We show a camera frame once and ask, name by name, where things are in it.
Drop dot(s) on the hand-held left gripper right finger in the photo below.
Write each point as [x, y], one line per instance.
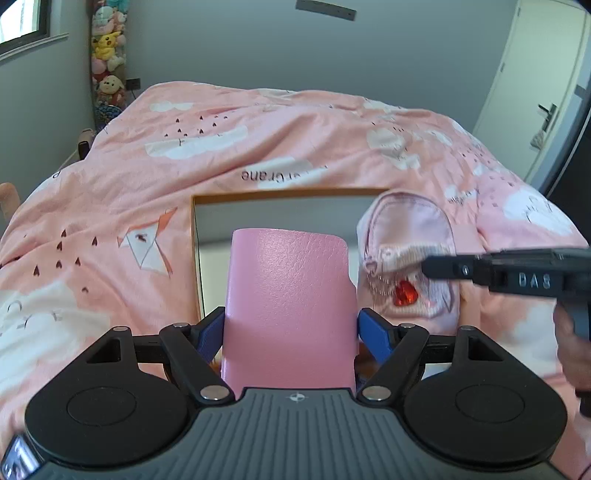
[376, 334]

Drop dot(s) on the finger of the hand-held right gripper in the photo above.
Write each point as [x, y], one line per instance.
[450, 267]

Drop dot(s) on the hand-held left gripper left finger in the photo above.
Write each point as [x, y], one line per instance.
[211, 332]

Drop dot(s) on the pink pouch with red heart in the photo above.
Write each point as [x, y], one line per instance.
[406, 230]

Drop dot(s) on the pink leather wallet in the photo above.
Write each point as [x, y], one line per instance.
[288, 314]

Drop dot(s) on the orange cardboard box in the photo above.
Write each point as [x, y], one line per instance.
[277, 217]

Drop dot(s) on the person's right hand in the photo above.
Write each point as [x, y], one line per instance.
[567, 350]

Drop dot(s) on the white door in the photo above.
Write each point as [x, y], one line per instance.
[521, 92]

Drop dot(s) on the pink cloud-print blanket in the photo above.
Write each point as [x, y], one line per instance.
[277, 138]

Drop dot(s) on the black smartphone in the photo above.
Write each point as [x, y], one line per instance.
[18, 457]

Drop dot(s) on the clear tube of plush toys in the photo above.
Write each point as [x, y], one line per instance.
[108, 46]

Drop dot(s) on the window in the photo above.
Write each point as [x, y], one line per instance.
[18, 18]

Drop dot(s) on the black wall outlet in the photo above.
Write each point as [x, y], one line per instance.
[133, 83]

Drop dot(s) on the grey wall plate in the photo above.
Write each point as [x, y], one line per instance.
[325, 8]

